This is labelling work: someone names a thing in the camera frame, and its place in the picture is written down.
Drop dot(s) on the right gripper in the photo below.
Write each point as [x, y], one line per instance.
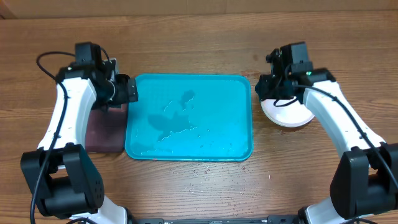
[265, 84]

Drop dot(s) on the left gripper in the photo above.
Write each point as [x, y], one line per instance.
[123, 96]

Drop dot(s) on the white plate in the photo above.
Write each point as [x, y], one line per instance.
[287, 113]

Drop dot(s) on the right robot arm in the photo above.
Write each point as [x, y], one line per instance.
[365, 181]

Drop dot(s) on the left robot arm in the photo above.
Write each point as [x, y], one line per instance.
[62, 178]

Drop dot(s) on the black tray with soapy water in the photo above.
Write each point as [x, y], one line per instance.
[106, 130]

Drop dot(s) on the teal plastic serving tray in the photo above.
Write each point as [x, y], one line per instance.
[190, 117]

